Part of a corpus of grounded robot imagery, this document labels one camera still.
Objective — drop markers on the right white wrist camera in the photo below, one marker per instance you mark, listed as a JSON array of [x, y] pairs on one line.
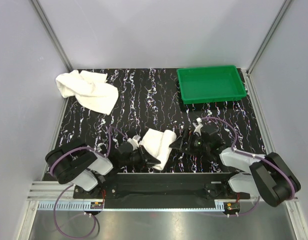
[[198, 126]]

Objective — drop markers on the green plastic tray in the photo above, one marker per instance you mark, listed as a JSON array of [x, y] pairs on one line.
[[210, 84]]

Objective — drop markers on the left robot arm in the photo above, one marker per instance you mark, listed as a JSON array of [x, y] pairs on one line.
[[83, 166]]

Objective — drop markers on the black marble pattern mat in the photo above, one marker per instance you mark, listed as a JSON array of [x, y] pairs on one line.
[[150, 98]]

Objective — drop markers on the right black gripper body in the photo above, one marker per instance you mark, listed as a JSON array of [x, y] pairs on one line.
[[185, 141]]

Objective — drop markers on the white slotted cable duct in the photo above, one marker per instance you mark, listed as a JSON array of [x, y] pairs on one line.
[[70, 206]]

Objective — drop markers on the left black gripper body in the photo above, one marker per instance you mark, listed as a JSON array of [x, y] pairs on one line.
[[141, 155]]

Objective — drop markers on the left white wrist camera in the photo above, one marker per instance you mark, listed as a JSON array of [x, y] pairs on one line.
[[134, 141]]

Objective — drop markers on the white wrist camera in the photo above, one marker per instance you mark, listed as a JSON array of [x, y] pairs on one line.
[[134, 141], [198, 126]]

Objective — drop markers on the white towel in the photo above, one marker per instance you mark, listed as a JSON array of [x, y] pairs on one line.
[[90, 89], [157, 143]]

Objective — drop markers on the aluminium frame post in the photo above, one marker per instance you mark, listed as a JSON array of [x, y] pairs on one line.
[[270, 33], [51, 34]]

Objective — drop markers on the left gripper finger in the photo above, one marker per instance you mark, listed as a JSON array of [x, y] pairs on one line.
[[146, 157], [149, 165]]

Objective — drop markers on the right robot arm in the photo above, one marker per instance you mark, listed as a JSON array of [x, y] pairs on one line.
[[265, 176]]

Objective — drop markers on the right aluminium frame post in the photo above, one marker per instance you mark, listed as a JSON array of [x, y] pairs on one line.
[[270, 33]]

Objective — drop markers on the left aluminium frame post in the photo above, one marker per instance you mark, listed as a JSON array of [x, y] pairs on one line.
[[51, 34]]

